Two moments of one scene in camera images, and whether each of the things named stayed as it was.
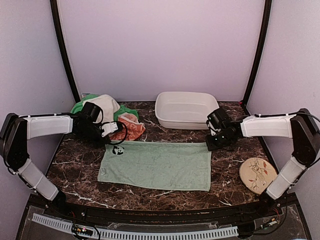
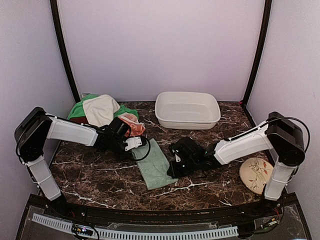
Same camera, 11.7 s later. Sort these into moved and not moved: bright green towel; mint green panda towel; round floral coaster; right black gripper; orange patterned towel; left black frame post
Moved: mint green panda towel; right black gripper
Not moved: orange patterned towel; bright green towel; round floral coaster; left black frame post
